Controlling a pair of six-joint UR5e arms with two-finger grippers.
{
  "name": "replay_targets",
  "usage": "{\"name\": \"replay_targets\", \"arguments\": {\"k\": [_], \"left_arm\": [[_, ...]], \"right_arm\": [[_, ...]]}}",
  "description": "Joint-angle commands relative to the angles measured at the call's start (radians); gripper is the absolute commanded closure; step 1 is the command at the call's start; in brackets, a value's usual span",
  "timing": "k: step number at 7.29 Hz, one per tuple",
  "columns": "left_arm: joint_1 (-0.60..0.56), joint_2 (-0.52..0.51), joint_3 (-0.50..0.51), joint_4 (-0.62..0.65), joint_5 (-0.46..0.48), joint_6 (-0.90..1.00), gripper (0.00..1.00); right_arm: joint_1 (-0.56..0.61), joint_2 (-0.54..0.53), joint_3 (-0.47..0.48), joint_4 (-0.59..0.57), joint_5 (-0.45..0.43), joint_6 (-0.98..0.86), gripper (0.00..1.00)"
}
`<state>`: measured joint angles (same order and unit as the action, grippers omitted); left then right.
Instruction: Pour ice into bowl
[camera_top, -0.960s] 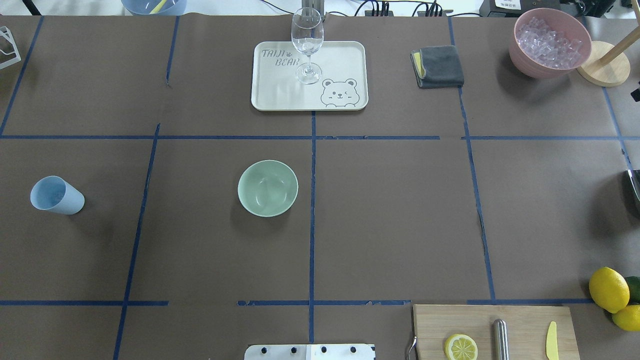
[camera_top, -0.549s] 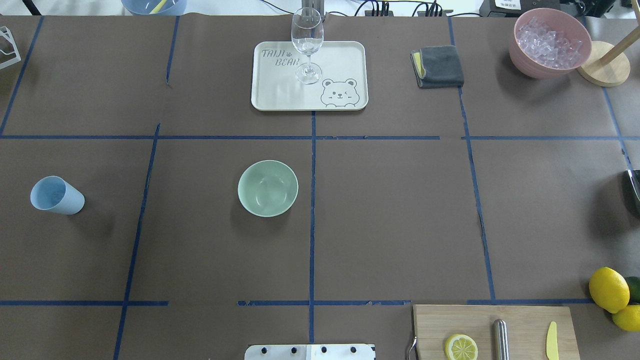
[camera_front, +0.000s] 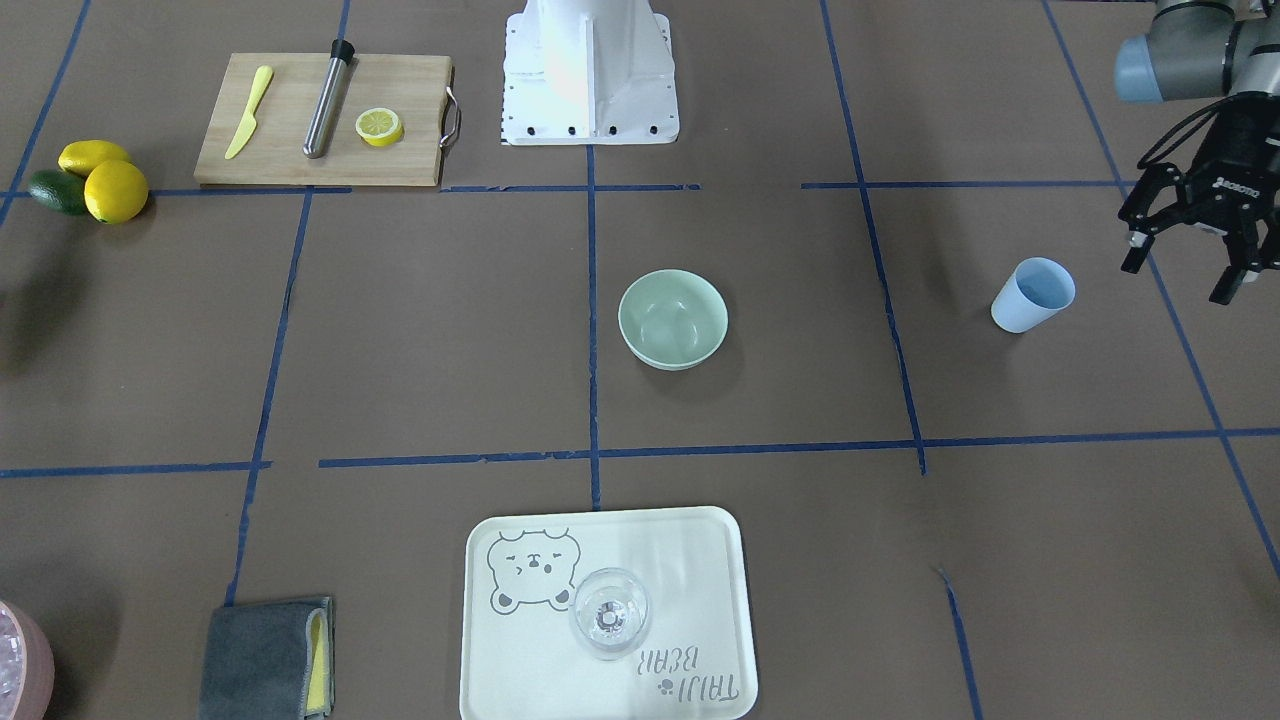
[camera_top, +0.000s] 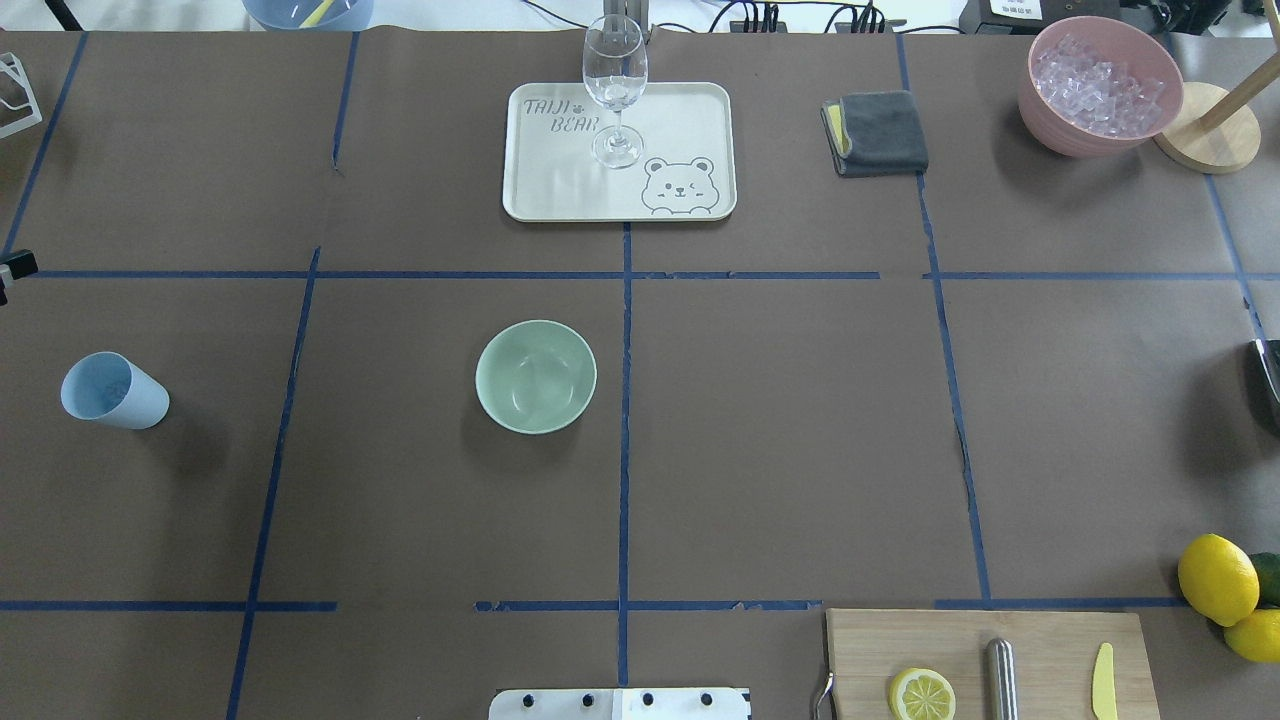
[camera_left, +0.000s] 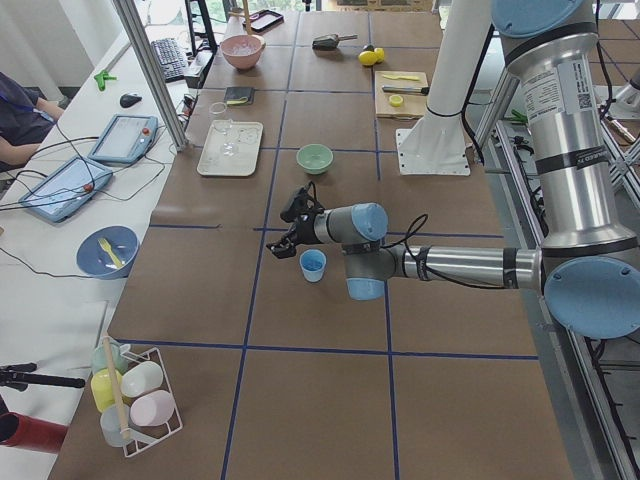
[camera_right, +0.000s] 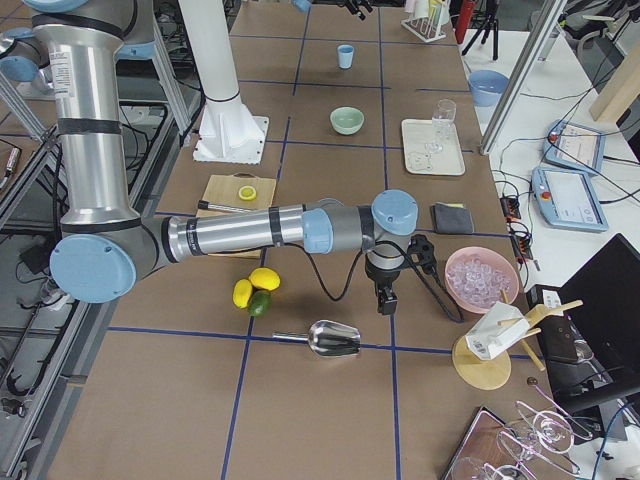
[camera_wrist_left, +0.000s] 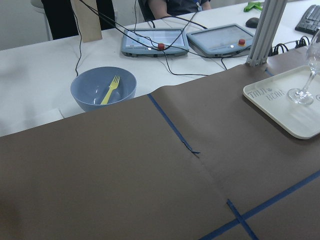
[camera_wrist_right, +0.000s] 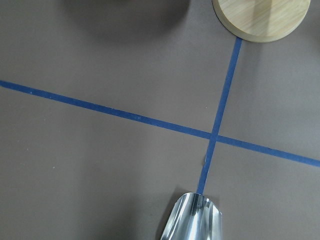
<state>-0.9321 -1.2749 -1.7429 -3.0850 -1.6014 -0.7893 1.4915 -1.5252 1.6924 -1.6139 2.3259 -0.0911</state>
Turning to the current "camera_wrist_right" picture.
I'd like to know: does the wooden cup stand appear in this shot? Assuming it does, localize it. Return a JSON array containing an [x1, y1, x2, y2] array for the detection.
[[212, 0, 311, 43]]

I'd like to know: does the metal ice scoop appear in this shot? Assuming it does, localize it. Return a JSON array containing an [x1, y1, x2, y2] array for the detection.
[[160, 192, 223, 240]]

